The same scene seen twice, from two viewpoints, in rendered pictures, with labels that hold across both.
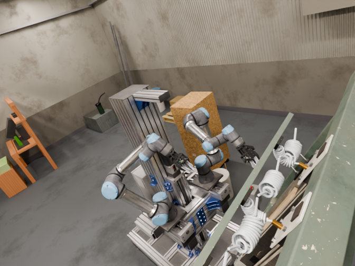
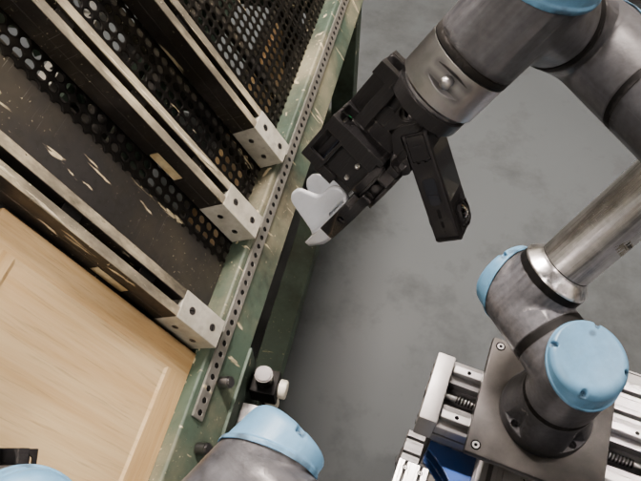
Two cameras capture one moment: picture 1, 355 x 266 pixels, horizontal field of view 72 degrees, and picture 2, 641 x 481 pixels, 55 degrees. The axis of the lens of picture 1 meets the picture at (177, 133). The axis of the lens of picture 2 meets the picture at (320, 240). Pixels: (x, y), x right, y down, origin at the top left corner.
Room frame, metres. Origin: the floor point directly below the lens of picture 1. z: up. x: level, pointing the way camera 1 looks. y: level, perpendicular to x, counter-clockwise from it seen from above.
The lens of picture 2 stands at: (1.62, -0.21, 2.07)
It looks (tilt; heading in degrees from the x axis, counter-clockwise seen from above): 55 degrees down; 146
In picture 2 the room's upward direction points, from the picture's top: straight up
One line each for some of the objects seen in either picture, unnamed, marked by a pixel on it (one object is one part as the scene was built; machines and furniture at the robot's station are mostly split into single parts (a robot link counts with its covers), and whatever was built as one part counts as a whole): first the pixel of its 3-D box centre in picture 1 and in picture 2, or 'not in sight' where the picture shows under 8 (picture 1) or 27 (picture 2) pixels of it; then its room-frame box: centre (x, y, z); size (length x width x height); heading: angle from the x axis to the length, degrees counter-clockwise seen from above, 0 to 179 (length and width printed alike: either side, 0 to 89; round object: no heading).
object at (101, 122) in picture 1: (99, 111); not in sight; (7.22, 1.97, 0.45); 0.96 x 0.75 x 0.90; 34
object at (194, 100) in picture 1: (202, 135); not in sight; (3.32, -0.35, 0.63); 0.50 x 0.42 x 1.25; 128
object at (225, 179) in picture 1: (220, 182); not in sight; (2.62, -0.32, 0.24); 0.32 x 0.30 x 0.47; 124
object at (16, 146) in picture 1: (8, 144); not in sight; (5.71, 3.83, 0.90); 1.40 x 1.24 x 1.79; 34
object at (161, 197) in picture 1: (161, 201); (573, 370); (1.53, 0.31, 1.20); 0.13 x 0.12 x 0.14; 169
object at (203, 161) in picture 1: (202, 163); not in sight; (1.81, -0.11, 1.20); 0.13 x 0.12 x 0.14; 104
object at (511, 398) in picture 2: (166, 211); (552, 403); (1.53, 0.31, 1.09); 0.15 x 0.15 x 0.10
